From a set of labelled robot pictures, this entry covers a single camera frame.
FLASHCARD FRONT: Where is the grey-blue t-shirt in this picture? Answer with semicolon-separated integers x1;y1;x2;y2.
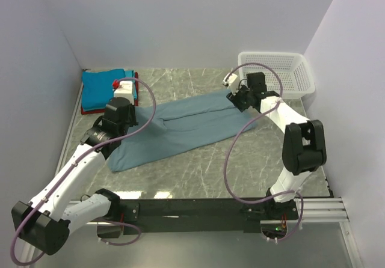
108;90;256;172

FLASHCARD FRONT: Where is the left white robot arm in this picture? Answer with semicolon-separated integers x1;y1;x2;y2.
11;97;138;255

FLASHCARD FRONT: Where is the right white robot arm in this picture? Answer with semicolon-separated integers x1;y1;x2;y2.
223;72;327;219

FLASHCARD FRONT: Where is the folded teal t-shirt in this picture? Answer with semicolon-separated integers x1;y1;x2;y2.
124;69;138;106

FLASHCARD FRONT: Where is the folded dark red t-shirt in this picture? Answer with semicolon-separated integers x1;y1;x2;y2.
80;72;140;116

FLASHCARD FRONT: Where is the white plastic basket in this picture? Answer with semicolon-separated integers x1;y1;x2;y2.
238;52;315;100

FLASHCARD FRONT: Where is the black base beam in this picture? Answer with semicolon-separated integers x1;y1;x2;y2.
84;198;301;236

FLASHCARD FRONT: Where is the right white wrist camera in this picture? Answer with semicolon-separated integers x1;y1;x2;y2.
222;73;241;95

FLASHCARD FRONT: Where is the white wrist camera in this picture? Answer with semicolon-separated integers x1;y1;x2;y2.
113;81;135;105
222;73;241;95

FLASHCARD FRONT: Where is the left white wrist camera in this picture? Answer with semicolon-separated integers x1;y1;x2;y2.
113;81;135;105

